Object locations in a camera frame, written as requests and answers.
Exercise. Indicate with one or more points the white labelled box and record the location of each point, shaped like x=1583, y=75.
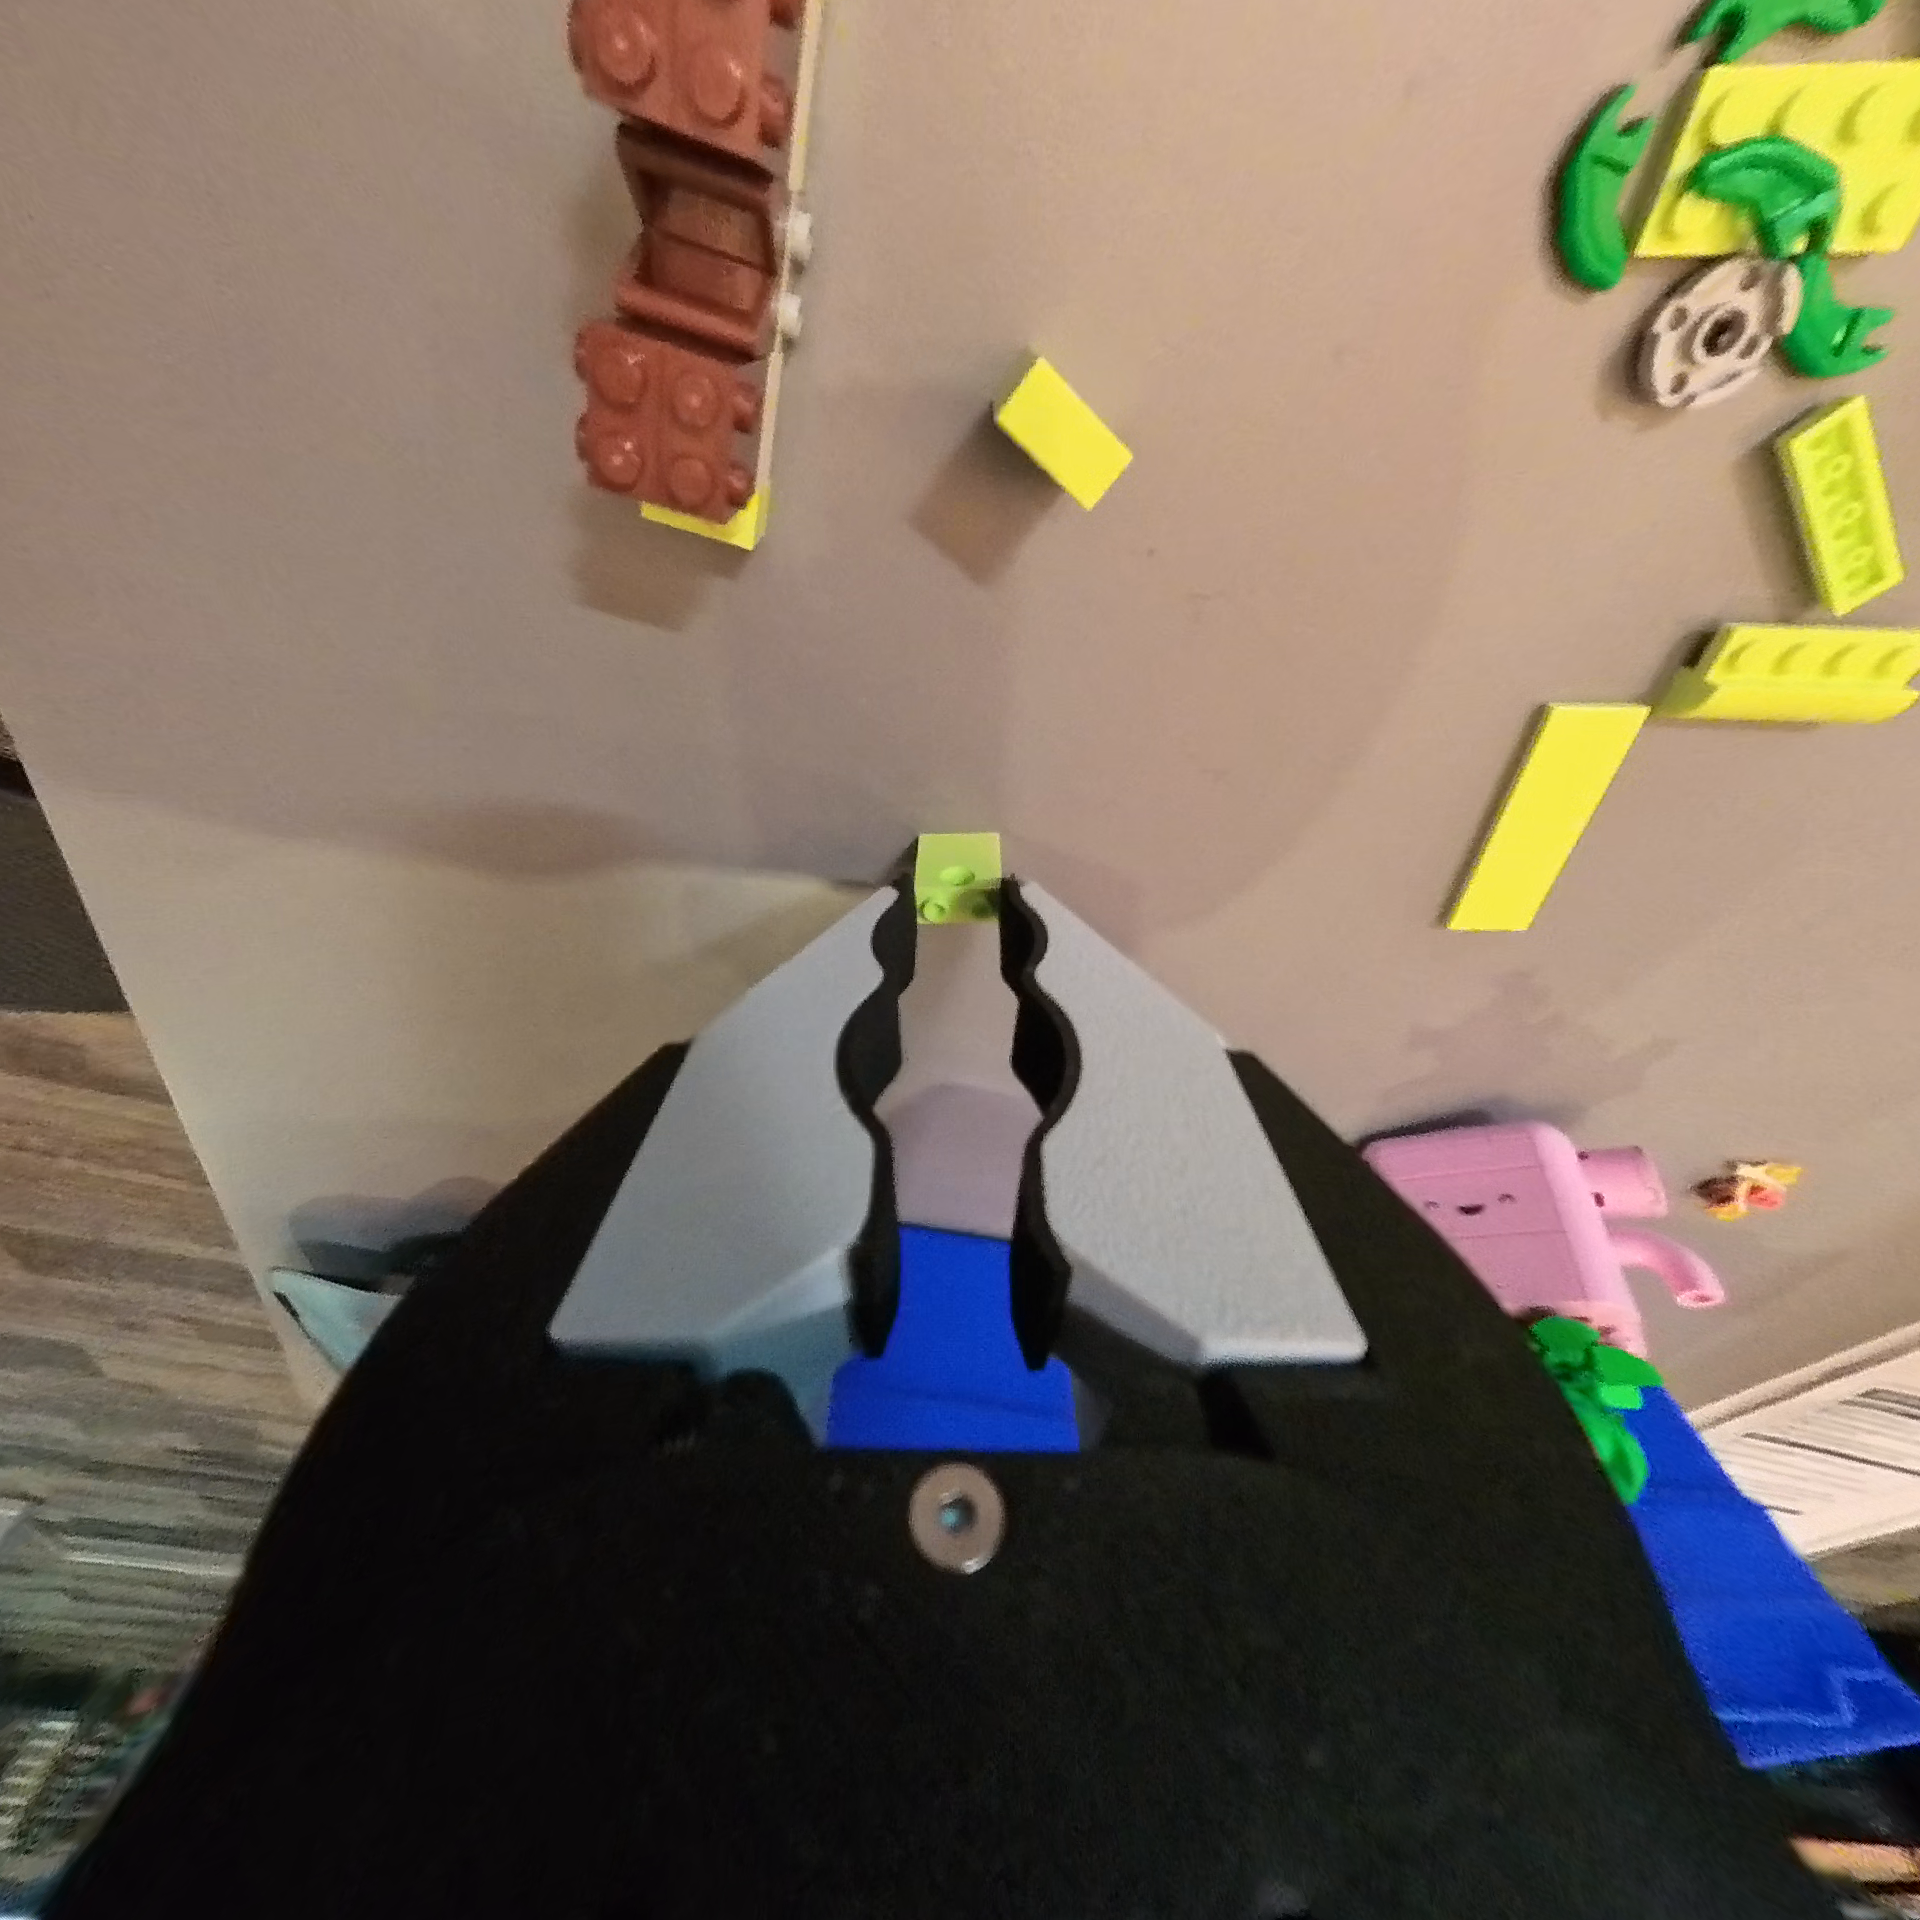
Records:
x=1830, y=1453

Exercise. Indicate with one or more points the grey round plate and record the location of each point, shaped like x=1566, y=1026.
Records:
x=1711, y=338

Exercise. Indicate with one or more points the small orange flower pieces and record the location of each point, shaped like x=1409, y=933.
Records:
x=1746, y=1189

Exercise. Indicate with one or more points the blue plastic bin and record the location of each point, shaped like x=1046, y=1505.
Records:
x=1725, y=1620

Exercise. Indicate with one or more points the scattered green leaf pieces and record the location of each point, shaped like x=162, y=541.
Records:
x=1590, y=195

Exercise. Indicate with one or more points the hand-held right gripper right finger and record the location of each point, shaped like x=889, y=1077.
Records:
x=1184, y=1201

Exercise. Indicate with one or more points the short lime flat tile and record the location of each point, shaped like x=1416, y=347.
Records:
x=1545, y=819

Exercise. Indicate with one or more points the brown and lime brick assembly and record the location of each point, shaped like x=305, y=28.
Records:
x=669, y=404

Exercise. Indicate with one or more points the lime wide studded plate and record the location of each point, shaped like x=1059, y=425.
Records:
x=1846, y=118

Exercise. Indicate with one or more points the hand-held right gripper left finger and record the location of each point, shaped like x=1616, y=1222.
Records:
x=721, y=1201

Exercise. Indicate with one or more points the pink toy pot with plant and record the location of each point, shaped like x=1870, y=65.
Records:
x=1501, y=1213

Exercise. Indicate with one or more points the small lime toy brick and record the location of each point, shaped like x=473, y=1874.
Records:
x=1062, y=430
x=957, y=885

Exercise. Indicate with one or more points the black office chair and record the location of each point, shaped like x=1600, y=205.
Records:
x=45, y=901

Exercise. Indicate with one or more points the lime narrow studded plate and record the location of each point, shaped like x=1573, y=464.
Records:
x=1842, y=502

